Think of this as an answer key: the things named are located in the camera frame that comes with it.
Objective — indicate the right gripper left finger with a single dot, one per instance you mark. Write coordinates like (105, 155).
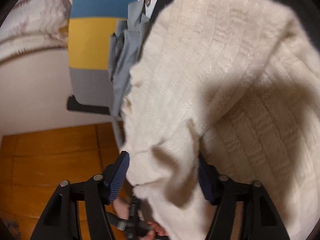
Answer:
(60, 218)

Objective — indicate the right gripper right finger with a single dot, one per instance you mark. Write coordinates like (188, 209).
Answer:
(260, 218)

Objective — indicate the cream knit sweater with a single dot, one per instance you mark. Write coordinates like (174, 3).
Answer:
(238, 82)

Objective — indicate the person left hand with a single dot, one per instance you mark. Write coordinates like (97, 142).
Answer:
(122, 209)

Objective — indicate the grey blue garment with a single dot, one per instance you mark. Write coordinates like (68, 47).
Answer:
(124, 51)

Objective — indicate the pink patterned curtain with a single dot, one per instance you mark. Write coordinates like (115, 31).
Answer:
(34, 25)

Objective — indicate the grey yellow blue chair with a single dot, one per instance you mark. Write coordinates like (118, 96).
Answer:
(91, 24)

